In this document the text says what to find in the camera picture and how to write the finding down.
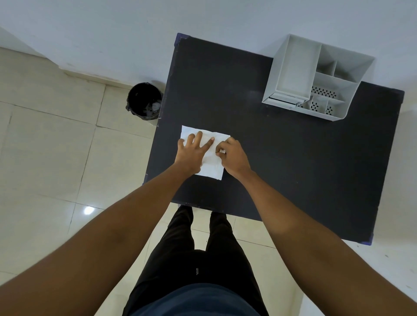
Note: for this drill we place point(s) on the person's right thumb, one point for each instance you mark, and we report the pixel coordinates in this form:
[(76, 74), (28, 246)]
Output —
[(221, 155)]

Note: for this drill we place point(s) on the dark blue shirt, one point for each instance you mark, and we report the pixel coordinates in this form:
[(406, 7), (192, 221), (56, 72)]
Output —
[(195, 301)]

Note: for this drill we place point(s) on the person's left middle finger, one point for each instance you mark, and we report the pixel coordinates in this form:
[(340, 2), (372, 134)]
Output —
[(198, 138)]

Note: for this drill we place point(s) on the person's left little finger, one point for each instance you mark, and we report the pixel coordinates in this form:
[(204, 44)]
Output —
[(180, 143)]

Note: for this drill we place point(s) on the person's right forearm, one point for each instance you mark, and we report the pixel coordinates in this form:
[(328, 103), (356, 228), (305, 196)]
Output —
[(312, 247)]

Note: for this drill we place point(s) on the white paper tissue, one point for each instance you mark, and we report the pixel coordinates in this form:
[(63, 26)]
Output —
[(211, 162)]

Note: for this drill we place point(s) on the person's right hand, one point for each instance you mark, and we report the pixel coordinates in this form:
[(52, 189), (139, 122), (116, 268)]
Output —
[(235, 159)]

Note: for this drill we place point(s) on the person's left hand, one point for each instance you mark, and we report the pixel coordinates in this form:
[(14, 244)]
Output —
[(189, 158)]

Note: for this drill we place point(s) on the person's left forearm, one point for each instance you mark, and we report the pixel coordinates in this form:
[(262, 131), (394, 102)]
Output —
[(97, 244)]

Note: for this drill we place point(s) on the black trousers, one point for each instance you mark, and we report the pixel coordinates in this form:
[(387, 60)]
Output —
[(195, 250)]

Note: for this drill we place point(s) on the white plastic desk organizer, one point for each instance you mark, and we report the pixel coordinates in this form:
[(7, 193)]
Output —
[(321, 78)]

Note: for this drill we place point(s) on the crumpled white trash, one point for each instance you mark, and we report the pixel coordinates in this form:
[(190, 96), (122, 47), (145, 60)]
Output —
[(153, 106)]

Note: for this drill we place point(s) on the black trash bin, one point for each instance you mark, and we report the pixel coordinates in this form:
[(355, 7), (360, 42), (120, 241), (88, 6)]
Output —
[(143, 101)]

